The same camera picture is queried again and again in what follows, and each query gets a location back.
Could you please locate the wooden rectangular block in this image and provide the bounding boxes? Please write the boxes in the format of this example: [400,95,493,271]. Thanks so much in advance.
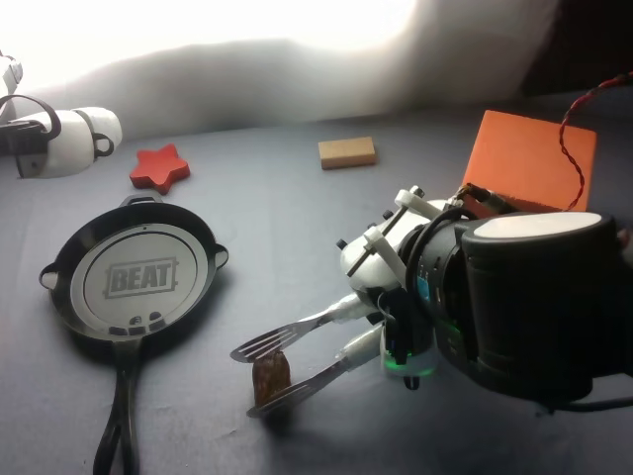
[317,137,378,170]

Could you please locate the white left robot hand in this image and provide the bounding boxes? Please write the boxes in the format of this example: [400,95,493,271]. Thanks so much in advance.
[0,47,124,179]

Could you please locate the metal tongs with taped handles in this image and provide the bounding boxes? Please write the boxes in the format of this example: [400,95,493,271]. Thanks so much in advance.
[229,182,510,420]

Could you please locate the red black twisted cable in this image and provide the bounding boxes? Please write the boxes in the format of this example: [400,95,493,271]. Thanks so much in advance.
[558,71,633,212]

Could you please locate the red star block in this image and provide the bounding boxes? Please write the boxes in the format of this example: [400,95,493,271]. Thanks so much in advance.
[129,142,192,193]

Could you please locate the orange square foam block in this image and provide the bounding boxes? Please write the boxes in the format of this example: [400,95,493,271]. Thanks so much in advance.
[462,109,598,214]

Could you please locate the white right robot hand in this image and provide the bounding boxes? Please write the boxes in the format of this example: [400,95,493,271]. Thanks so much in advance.
[338,197,449,392]

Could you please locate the brown chocolate piece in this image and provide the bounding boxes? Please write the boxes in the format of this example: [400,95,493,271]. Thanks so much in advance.
[250,351,292,405]

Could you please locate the black cast iron skillet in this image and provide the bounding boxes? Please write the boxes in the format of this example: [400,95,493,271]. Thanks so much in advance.
[39,194,230,475]

